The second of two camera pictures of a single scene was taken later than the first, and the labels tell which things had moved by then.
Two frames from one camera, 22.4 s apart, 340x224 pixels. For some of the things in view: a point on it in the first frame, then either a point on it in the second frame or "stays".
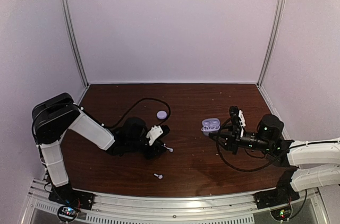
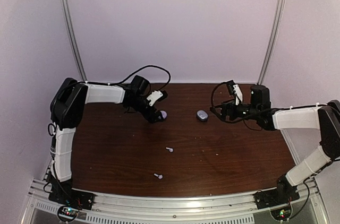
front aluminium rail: [312, 207] stays
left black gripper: [154, 151] → [152, 119]
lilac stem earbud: [160, 176] stays
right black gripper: [234, 144] → [226, 105]
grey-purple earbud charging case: [210, 125] → [202, 115]
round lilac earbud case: [161, 114] stays
